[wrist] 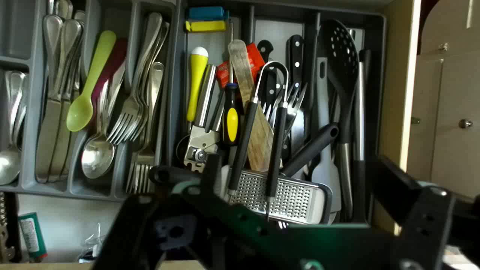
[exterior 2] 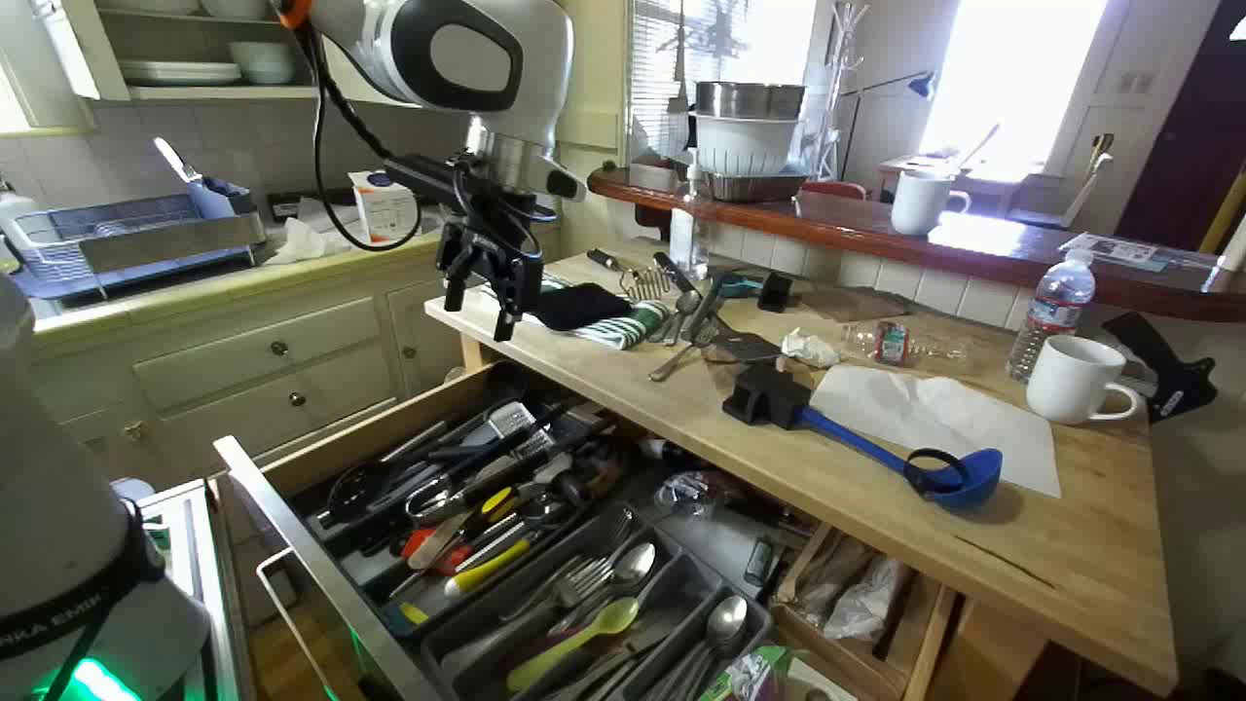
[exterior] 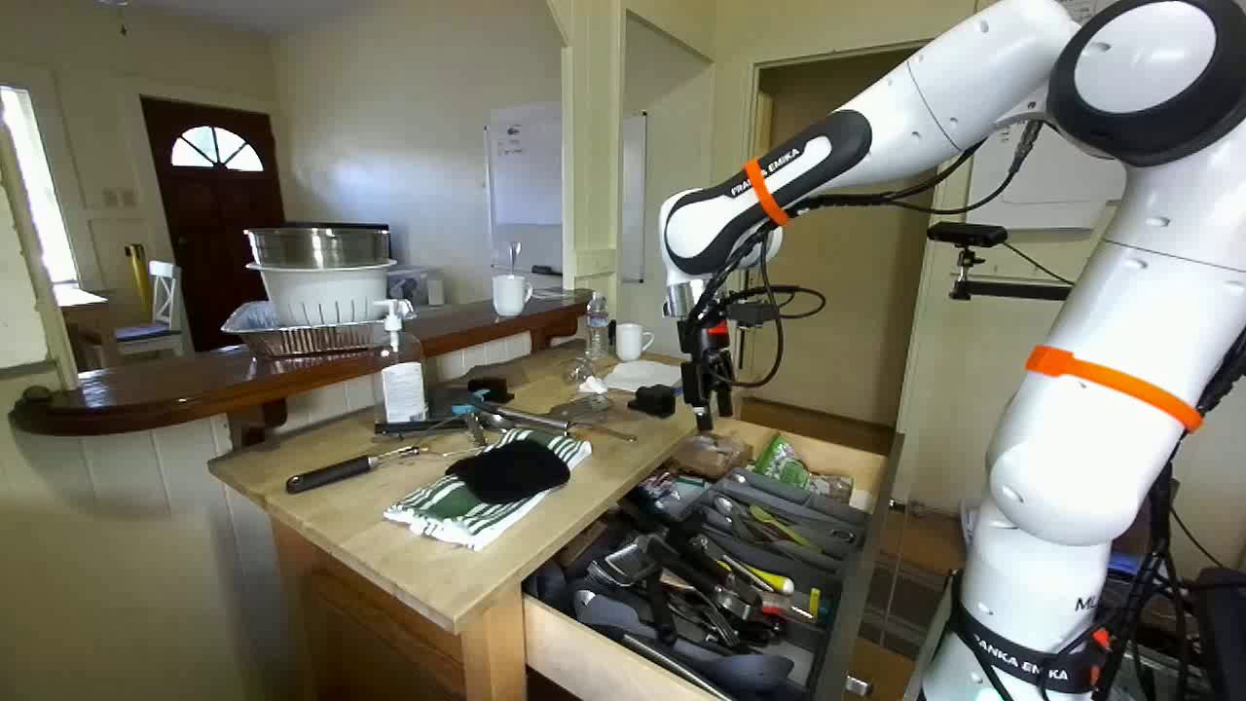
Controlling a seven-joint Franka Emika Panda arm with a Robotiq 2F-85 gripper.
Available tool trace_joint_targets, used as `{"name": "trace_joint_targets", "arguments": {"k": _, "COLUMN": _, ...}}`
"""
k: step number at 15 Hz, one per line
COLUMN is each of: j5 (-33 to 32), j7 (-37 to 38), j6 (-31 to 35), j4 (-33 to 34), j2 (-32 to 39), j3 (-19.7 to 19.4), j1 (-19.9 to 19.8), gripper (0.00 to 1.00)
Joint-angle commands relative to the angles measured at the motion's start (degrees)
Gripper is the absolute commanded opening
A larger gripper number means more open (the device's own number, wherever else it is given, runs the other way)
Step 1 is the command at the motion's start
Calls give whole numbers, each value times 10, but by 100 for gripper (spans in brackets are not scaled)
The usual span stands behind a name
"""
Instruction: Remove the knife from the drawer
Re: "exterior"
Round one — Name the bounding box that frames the light wooden kitchen table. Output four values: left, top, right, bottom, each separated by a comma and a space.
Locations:
207, 343, 907, 701

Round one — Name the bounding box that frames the green labelled snack package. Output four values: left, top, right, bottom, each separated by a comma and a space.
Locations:
750, 432, 823, 493

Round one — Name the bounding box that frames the dark wooden bar counter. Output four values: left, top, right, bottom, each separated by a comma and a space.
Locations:
6, 288, 594, 439

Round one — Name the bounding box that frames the clear plastic water bottle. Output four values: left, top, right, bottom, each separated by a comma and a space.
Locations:
575, 288, 616, 383

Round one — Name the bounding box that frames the black cable bundle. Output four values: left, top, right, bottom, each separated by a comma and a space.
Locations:
704, 250, 833, 393

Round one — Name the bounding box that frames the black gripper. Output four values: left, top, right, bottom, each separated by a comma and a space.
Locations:
682, 310, 740, 436

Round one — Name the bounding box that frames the orange cable strap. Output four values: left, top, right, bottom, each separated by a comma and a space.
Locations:
1024, 339, 1207, 436
740, 154, 794, 228

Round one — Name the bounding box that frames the wooden table drawer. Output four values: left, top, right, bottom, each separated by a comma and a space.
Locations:
516, 414, 907, 701

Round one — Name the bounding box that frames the black plastic block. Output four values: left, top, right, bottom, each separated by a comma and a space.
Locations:
628, 383, 682, 422

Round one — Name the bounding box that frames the dark red entrance door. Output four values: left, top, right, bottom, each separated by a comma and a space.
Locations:
136, 93, 289, 356

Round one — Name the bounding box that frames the black-handled kitchen knife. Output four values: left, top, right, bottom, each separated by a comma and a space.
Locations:
280, 439, 441, 500

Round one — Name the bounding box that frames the green white striped towel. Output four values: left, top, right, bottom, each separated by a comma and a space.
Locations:
380, 424, 594, 553

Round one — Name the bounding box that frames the white ceramic mug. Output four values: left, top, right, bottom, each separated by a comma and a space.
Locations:
612, 318, 656, 365
486, 270, 537, 318

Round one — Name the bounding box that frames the white paper sheet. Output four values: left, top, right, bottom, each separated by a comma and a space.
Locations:
601, 357, 685, 397

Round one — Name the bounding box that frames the black camera on mount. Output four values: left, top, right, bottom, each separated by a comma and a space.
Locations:
923, 218, 1073, 305

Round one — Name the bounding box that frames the white wall board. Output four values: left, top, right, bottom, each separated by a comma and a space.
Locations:
481, 110, 564, 228

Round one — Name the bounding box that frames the stainless steel bowl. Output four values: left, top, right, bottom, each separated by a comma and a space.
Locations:
241, 222, 397, 271

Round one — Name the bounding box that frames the black cloth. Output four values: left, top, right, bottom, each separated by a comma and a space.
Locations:
444, 436, 575, 505

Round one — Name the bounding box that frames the grey plastic cutlery tray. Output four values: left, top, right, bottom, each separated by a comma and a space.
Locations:
607, 463, 871, 628

